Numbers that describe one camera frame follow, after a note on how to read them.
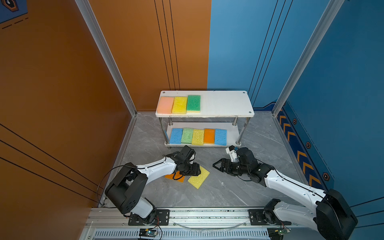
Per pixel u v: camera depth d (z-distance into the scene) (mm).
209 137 965
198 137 955
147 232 708
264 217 664
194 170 770
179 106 737
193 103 746
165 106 726
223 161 713
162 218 734
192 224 727
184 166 696
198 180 844
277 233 704
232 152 756
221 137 965
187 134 967
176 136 968
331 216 397
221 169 707
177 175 706
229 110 743
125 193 435
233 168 706
